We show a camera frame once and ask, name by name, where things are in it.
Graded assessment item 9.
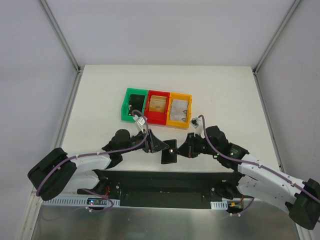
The black card holder wallet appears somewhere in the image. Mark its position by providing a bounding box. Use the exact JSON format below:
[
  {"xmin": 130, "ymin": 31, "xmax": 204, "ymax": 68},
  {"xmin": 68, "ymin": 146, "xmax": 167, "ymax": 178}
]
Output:
[{"xmin": 161, "ymin": 139, "xmax": 177, "ymax": 165}]

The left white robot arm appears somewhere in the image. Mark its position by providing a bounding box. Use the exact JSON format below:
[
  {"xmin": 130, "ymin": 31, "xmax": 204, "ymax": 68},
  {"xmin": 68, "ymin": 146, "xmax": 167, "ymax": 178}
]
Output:
[{"xmin": 27, "ymin": 129, "xmax": 169, "ymax": 201}]

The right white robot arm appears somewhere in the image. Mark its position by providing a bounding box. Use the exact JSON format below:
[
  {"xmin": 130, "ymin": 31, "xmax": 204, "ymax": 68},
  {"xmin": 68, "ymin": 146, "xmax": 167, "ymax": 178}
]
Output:
[{"xmin": 177, "ymin": 126, "xmax": 320, "ymax": 230}]

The silver VIP cards stack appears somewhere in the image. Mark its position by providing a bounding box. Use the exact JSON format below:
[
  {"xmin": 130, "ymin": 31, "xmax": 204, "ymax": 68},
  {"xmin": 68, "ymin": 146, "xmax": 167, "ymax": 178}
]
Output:
[{"xmin": 169, "ymin": 99, "xmax": 189, "ymax": 122}]

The gold cards stack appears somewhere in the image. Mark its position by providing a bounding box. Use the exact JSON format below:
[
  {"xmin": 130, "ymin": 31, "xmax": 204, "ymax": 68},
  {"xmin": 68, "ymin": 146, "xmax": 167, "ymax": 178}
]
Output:
[{"xmin": 149, "ymin": 95, "xmax": 167, "ymax": 113}]

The red plastic bin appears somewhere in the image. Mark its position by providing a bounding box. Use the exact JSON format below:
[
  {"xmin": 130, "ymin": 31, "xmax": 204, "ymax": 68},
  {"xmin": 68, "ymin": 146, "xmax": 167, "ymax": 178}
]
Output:
[{"xmin": 144, "ymin": 90, "xmax": 170, "ymax": 126}]

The yellow plastic bin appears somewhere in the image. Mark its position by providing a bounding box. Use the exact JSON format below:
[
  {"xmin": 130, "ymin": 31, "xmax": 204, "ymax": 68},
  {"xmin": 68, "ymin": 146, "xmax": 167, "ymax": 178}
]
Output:
[{"xmin": 166, "ymin": 92, "xmax": 192, "ymax": 129}]

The green plastic bin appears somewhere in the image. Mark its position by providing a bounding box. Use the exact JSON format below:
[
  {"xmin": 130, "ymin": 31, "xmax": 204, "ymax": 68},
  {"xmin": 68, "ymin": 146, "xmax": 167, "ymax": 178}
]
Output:
[{"xmin": 121, "ymin": 88, "xmax": 149, "ymax": 122}]

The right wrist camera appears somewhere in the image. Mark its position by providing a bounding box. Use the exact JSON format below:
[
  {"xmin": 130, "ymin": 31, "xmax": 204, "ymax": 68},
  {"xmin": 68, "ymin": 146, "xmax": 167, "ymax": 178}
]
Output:
[{"xmin": 190, "ymin": 116, "xmax": 204, "ymax": 136}]

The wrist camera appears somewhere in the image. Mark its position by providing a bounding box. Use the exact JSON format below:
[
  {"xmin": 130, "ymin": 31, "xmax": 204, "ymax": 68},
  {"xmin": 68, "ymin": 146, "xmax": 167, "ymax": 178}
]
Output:
[
  {"xmin": 133, "ymin": 115, "xmax": 146, "ymax": 133},
  {"xmin": 190, "ymin": 116, "xmax": 204, "ymax": 136}
]

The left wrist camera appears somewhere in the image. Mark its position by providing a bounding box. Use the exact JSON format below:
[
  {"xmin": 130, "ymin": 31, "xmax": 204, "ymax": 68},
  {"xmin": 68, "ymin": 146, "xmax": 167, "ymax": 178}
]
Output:
[{"xmin": 133, "ymin": 115, "xmax": 146, "ymax": 133}]

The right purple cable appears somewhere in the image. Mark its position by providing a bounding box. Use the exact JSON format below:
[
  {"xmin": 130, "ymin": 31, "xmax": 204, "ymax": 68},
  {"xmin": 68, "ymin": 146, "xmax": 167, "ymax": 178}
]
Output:
[{"xmin": 197, "ymin": 114, "xmax": 320, "ymax": 201}]

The purple cable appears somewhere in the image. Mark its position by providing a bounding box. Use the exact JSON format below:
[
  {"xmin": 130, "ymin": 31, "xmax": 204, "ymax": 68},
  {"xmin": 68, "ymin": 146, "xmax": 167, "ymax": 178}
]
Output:
[
  {"xmin": 36, "ymin": 109, "xmax": 151, "ymax": 198},
  {"xmin": 197, "ymin": 114, "xmax": 320, "ymax": 201}
]

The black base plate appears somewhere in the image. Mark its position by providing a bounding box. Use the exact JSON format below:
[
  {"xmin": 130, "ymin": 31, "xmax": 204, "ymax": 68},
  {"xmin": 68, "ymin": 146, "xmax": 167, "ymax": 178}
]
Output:
[{"xmin": 90, "ymin": 170, "xmax": 242, "ymax": 209}]

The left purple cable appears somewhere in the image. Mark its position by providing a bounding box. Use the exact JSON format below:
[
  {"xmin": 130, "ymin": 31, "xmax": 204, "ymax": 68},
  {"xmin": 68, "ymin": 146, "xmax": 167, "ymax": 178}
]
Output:
[{"xmin": 36, "ymin": 109, "xmax": 151, "ymax": 198}]

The right white cable duct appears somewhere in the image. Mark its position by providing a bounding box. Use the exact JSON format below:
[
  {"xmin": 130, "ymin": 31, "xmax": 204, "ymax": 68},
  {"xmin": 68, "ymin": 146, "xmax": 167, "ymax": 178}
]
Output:
[{"xmin": 210, "ymin": 200, "xmax": 229, "ymax": 211}]

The white cable duct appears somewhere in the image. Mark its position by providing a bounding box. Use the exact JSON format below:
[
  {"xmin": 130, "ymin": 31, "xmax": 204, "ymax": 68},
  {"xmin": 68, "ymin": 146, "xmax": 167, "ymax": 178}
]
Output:
[
  {"xmin": 42, "ymin": 196, "xmax": 112, "ymax": 208},
  {"xmin": 210, "ymin": 200, "xmax": 229, "ymax": 211}
]

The right aluminium frame post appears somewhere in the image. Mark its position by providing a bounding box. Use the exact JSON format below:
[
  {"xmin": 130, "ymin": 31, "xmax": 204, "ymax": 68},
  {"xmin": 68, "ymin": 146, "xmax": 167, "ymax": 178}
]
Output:
[{"xmin": 252, "ymin": 0, "xmax": 304, "ymax": 76}]

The aluminium frame post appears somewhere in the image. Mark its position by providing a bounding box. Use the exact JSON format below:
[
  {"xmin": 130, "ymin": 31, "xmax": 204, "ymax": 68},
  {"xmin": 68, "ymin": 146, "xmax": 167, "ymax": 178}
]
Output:
[
  {"xmin": 37, "ymin": 0, "xmax": 82, "ymax": 73},
  {"xmin": 252, "ymin": 0, "xmax": 304, "ymax": 76}
]

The left aluminium frame post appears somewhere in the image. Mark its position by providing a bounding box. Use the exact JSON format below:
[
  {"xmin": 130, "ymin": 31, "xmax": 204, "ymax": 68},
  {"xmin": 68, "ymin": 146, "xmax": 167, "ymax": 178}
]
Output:
[{"xmin": 37, "ymin": 0, "xmax": 82, "ymax": 73}]

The left white cable duct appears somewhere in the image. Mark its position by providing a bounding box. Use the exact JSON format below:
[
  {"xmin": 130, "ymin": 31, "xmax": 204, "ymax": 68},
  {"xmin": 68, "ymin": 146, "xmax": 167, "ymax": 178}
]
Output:
[{"xmin": 42, "ymin": 196, "xmax": 112, "ymax": 208}]

